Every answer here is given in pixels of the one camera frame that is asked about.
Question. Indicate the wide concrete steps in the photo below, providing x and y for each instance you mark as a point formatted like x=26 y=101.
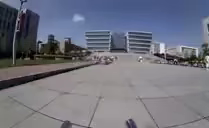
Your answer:
x=125 y=56

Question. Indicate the white banded building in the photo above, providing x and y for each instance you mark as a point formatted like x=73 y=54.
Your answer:
x=98 y=40

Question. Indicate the grey concrete slab plaza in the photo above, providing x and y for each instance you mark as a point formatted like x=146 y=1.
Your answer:
x=125 y=83

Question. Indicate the distant buildings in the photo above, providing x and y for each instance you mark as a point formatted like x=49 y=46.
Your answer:
x=52 y=41

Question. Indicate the robot's own part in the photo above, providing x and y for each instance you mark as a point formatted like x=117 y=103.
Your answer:
x=131 y=124
x=66 y=125

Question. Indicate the row of parked vehicles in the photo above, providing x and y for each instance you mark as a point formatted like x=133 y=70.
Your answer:
x=172 y=60

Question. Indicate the dark kerb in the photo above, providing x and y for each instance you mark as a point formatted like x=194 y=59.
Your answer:
x=32 y=77

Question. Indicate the red brick strip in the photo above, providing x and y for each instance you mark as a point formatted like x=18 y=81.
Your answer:
x=25 y=70

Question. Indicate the grass strip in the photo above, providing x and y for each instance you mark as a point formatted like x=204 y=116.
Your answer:
x=22 y=62

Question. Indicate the low white building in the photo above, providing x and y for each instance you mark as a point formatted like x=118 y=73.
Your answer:
x=187 y=50

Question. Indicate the white pole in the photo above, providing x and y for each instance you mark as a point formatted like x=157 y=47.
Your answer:
x=14 y=40

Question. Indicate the row of trees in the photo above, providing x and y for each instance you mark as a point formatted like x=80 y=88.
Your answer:
x=12 y=53

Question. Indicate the person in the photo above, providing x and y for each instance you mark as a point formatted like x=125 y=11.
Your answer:
x=207 y=61

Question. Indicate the tree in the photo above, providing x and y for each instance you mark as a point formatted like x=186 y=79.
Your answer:
x=207 y=50

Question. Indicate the dark tall building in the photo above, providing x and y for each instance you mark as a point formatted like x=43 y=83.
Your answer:
x=5 y=30

